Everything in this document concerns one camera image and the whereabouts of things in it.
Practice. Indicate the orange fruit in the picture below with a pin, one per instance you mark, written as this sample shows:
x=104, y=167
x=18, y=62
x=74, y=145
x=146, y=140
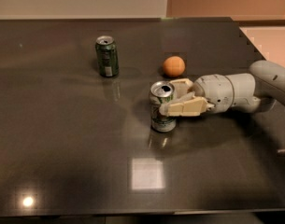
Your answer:
x=174, y=66

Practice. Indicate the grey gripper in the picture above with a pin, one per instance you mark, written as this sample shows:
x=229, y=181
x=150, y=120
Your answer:
x=214, y=92

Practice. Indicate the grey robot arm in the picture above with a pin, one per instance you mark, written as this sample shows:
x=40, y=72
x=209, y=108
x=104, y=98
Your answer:
x=255, y=91

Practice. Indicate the dark green soda can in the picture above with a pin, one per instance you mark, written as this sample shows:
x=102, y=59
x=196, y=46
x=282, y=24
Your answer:
x=107, y=56

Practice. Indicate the white green 7up can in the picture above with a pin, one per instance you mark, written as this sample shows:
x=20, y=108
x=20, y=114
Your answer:
x=161, y=93

